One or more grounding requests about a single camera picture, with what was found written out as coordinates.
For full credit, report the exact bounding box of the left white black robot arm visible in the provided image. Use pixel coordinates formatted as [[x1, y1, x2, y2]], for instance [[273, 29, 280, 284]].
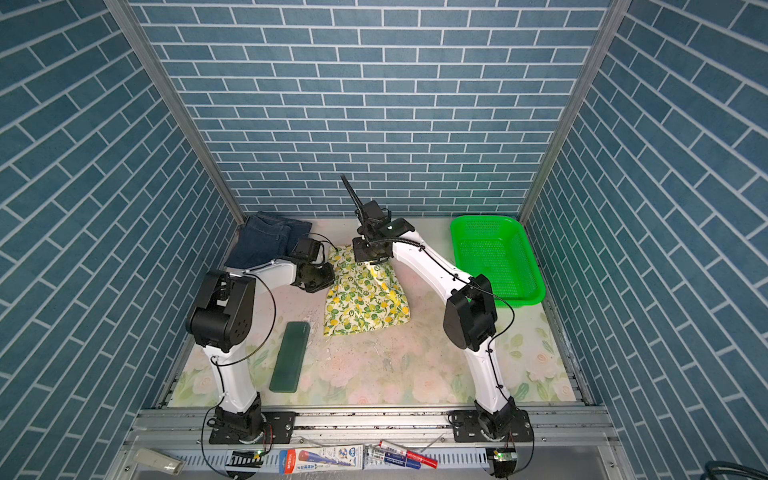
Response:
[[186, 258, 335, 444]]

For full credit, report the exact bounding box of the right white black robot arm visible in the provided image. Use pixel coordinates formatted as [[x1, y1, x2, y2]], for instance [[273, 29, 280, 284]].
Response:
[[352, 219, 517, 440]]

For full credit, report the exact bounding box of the yellow floral skirt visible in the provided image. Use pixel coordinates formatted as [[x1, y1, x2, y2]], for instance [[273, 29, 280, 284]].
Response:
[[324, 246, 411, 336]]

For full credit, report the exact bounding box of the grey white small device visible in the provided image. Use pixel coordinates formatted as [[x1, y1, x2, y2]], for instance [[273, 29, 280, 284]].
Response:
[[134, 448, 185, 476]]

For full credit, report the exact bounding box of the black cable bottom right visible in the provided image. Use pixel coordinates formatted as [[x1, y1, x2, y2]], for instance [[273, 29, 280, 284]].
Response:
[[703, 460, 768, 480]]

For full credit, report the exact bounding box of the green plastic basket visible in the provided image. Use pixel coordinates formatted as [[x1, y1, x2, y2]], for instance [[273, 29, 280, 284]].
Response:
[[450, 215, 546, 308]]

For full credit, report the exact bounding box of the marker package box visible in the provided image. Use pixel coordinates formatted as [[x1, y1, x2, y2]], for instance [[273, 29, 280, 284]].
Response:
[[278, 445, 365, 475]]

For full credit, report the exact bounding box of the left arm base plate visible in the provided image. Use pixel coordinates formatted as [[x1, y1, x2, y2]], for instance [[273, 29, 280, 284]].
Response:
[[206, 409, 297, 446]]

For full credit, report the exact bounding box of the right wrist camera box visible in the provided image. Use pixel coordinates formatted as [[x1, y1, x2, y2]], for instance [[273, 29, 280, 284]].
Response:
[[358, 200, 391, 233]]

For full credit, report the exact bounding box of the dark blue denim skirt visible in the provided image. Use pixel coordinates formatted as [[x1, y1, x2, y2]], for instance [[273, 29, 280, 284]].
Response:
[[225, 212, 312, 269]]

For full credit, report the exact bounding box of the aluminium front rail frame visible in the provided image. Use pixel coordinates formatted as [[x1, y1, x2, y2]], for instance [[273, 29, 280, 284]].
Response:
[[106, 403, 634, 479]]

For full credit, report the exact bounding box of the blue marker pen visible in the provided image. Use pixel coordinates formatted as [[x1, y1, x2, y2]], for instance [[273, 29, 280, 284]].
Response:
[[369, 448, 422, 470]]

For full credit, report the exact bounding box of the dark green rectangular board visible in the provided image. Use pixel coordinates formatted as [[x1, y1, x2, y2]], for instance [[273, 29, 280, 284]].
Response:
[[269, 321, 311, 393]]

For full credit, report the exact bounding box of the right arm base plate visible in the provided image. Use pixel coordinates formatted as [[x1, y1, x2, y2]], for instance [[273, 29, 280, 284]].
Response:
[[447, 407, 534, 443]]

